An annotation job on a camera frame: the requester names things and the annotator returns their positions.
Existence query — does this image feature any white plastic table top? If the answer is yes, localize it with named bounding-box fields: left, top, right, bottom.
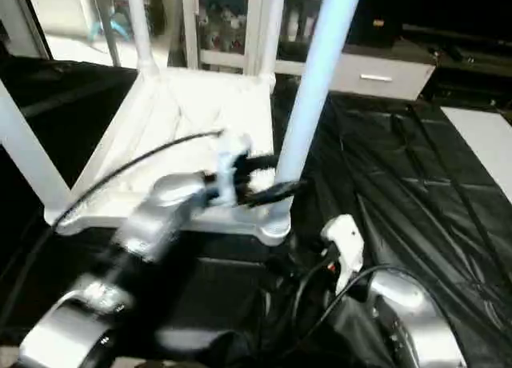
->
left=52, top=68, right=293, bottom=247

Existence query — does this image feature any white plastic table leg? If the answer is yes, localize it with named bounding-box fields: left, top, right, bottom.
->
left=0, top=80, right=71, bottom=223
left=254, top=0, right=286, bottom=87
left=126, top=0, right=159, bottom=74
left=274, top=0, right=365, bottom=225

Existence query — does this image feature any black work mat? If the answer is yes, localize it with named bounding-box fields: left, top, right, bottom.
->
left=0, top=58, right=512, bottom=368

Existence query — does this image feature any white glass-door cabinet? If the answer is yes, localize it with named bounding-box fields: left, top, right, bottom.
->
left=180, top=0, right=337, bottom=77

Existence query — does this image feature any white drawer unit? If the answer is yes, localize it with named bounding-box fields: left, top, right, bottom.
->
left=330, top=52, right=438, bottom=102

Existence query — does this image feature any blue grey floor appliance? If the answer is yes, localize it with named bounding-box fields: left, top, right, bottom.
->
left=88, top=0, right=165, bottom=45

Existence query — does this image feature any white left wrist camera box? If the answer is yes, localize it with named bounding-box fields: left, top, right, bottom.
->
left=214, top=132, right=254, bottom=207

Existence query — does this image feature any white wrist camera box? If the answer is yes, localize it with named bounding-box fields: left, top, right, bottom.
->
left=214, top=132, right=254, bottom=207
left=320, top=214, right=366, bottom=295

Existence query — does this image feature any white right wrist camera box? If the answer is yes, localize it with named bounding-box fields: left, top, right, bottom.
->
left=320, top=214, right=366, bottom=295

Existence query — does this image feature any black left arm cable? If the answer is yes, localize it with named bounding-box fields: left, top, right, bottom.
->
left=0, top=130, right=226, bottom=321

